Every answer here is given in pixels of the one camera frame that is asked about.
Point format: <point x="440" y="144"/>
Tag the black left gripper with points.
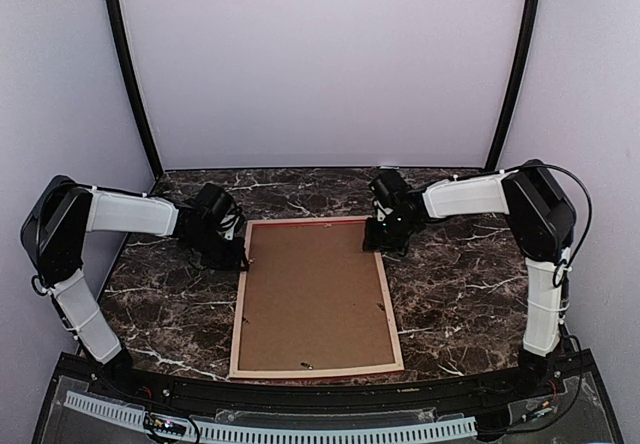
<point x="234" y="262"/>

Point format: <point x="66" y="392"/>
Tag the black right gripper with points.
<point x="373" y="241"/>

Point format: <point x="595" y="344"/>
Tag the brown cardboard backing board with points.
<point x="312" y="294"/>

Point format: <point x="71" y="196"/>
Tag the red wooden picture frame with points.
<point x="237" y="324"/>

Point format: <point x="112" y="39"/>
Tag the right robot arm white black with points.
<point x="537" y="210"/>

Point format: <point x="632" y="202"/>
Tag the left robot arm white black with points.
<point x="53" y="236"/>

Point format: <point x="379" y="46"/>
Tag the black front rail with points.
<point x="483" y="393"/>

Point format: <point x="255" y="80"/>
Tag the white slotted cable duct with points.
<point x="261" y="427"/>

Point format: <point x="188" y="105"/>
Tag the left black corner post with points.
<point x="128" y="73"/>

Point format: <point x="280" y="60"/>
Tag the black corner post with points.
<point x="128" y="73"/>
<point x="516" y="75"/>

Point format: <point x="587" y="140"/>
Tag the right black corner post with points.
<point x="516" y="75"/>

